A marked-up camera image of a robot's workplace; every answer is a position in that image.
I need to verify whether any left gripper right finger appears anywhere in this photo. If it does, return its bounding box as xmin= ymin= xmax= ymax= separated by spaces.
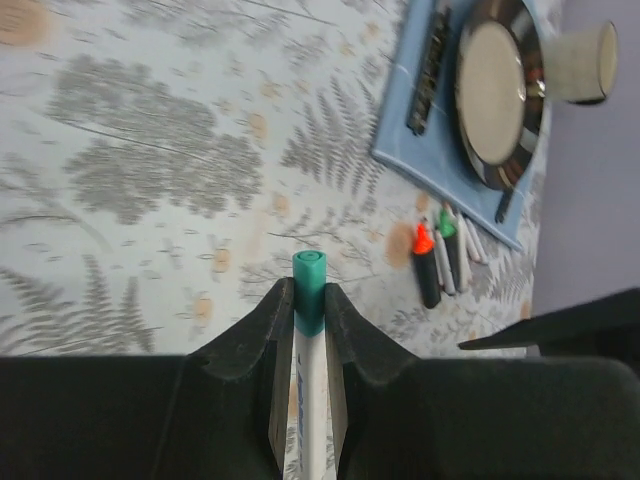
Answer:
xmin=325 ymin=285 xmax=639 ymax=479

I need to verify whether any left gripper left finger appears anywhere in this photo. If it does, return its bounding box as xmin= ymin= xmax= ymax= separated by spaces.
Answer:
xmin=1 ymin=278 xmax=294 ymax=479

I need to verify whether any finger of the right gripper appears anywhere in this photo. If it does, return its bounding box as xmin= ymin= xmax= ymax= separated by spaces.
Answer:
xmin=459 ymin=287 xmax=639 ymax=358

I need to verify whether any blue cap marker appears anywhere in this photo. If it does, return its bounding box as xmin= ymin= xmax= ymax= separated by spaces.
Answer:
xmin=454 ymin=212 xmax=488 ymax=265

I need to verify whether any teal cap marker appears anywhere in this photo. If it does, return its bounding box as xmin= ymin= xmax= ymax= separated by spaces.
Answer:
xmin=292 ymin=250 xmax=328 ymax=479

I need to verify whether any black orange highlighter body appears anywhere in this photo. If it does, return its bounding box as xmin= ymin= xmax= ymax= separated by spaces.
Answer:
xmin=412 ymin=223 xmax=441 ymax=309

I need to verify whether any black green highlighter body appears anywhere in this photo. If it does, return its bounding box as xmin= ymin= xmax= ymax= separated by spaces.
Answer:
xmin=436 ymin=207 xmax=468 ymax=294

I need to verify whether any grey cap white pen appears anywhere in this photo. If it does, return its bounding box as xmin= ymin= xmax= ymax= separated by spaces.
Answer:
xmin=435 ymin=230 xmax=456 ymax=296

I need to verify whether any floral tablecloth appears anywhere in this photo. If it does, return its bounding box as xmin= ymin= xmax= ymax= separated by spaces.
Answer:
xmin=1 ymin=1 xmax=544 ymax=356

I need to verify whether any cream enamel mug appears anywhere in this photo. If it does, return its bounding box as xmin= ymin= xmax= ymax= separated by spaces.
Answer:
xmin=542 ymin=21 xmax=619 ymax=105

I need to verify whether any blue checked placemat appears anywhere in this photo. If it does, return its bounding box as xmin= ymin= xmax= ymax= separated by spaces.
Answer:
xmin=371 ymin=1 xmax=551 ymax=251

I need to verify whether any dark rimmed cream plate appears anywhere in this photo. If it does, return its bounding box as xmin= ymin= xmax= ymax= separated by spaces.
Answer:
xmin=454 ymin=1 xmax=544 ymax=191

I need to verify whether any patterned handle knife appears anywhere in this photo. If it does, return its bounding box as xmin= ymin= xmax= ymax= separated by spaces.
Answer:
xmin=494 ymin=188 xmax=515 ymax=224

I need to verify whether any patterned handle fork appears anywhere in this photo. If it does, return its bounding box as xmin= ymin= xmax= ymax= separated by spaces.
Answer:
xmin=406 ymin=1 xmax=451 ymax=136

